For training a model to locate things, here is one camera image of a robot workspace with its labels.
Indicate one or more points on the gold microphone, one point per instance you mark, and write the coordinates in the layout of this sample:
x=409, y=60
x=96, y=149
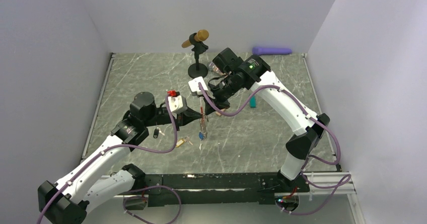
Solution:
x=197, y=37

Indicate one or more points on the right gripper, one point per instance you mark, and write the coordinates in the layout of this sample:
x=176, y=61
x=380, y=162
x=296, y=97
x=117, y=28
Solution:
x=219, y=103

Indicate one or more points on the purple microphone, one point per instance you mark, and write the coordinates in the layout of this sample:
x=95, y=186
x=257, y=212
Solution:
x=271, y=51

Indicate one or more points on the glitter silver microphone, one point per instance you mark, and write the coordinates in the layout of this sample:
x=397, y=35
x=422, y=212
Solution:
x=213, y=68

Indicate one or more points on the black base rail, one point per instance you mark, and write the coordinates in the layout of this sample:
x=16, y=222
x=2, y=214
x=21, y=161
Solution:
x=261, y=187

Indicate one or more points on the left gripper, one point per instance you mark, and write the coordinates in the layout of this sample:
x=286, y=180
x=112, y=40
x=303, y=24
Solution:
x=185, y=117

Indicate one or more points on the teal block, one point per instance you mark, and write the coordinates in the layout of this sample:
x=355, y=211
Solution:
x=252, y=102

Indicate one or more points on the blue key tag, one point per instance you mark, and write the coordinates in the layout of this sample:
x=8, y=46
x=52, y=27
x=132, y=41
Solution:
x=201, y=136

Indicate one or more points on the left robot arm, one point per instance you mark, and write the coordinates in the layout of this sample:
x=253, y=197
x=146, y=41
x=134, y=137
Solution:
x=72, y=197

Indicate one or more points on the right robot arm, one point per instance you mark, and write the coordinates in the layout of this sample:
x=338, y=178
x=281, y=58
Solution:
x=256, y=75

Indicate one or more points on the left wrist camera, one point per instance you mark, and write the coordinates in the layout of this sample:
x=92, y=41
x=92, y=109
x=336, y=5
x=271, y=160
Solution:
x=177, y=104

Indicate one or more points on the black tag with key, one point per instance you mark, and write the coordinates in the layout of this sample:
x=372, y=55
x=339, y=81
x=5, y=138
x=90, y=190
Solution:
x=157, y=132

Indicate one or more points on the red handled key holder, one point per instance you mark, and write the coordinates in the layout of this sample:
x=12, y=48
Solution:
x=202, y=122

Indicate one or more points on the yellow key tag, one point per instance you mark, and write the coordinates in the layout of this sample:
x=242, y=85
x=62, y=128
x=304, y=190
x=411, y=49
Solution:
x=181, y=142

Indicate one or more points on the black microphone stand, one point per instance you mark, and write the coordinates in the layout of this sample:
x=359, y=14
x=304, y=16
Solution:
x=197, y=69

